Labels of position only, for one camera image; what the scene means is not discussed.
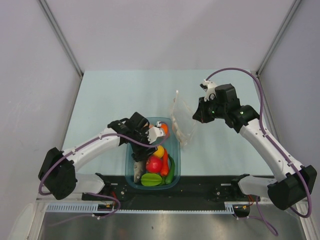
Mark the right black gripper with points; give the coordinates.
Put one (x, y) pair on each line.
(201, 114)

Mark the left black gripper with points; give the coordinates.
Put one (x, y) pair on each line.
(140, 152)

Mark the grey toy fish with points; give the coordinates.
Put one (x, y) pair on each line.
(139, 168)

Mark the clear zip top bag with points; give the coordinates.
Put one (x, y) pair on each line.
(183, 125)

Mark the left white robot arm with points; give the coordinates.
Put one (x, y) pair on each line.
(59, 174)

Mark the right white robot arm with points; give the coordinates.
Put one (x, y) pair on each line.
(292, 181)

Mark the orange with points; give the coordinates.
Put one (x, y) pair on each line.
(166, 130)

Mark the red apple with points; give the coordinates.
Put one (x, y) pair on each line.
(154, 164)

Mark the blue transparent plastic bin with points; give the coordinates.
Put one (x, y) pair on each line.
(172, 146)

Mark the red chili pepper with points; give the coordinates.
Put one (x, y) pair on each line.
(165, 165)

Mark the green star fruit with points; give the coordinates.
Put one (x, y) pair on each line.
(151, 179)

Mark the green cucumber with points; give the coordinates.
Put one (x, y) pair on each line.
(171, 173)

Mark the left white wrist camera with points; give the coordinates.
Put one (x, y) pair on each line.
(155, 132)

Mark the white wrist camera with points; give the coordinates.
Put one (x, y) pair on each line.
(210, 90)
(155, 132)

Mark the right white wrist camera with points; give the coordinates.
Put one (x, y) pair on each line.
(210, 90)

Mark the right aluminium frame post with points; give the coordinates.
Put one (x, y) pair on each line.
(279, 35)

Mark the aluminium frame post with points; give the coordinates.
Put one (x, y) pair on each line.
(50, 17)
(279, 35)

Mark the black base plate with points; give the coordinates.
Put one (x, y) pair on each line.
(191, 193)

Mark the white cable duct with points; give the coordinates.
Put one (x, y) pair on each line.
(97, 208)

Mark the left aluminium frame post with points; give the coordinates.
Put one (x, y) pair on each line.
(50, 17)

